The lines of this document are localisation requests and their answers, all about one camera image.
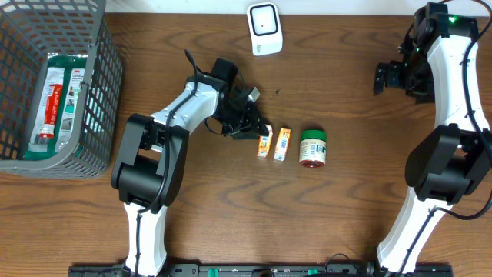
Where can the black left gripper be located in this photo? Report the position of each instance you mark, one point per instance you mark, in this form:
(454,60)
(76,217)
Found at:
(256,128)

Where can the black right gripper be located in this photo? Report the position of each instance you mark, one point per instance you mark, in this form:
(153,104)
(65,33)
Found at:
(424,95)

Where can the orange tissue packet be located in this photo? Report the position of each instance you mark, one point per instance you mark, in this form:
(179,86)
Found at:
(265,143)

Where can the orange snack packet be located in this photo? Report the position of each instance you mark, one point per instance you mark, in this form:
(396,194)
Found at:
(282,144)

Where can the green lidded white canister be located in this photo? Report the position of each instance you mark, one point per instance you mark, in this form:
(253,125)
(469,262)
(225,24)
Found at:
(313,148)

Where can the white green package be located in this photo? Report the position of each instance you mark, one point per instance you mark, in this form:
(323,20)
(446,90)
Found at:
(68,70)

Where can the red stick packet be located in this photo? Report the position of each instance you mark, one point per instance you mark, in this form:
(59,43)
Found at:
(52,94)

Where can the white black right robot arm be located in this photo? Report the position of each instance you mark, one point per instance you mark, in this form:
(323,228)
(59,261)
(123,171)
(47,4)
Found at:
(438,66)

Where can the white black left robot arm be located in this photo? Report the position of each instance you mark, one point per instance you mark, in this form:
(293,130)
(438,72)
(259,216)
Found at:
(151,159)

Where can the white black barcode scanner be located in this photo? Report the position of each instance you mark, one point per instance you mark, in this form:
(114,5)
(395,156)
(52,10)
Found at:
(265,28)

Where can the grey plastic mesh basket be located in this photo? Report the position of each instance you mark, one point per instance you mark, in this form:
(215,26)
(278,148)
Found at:
(30,32)

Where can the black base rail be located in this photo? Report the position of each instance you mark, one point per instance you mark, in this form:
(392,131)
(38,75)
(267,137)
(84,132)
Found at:
(332,269)

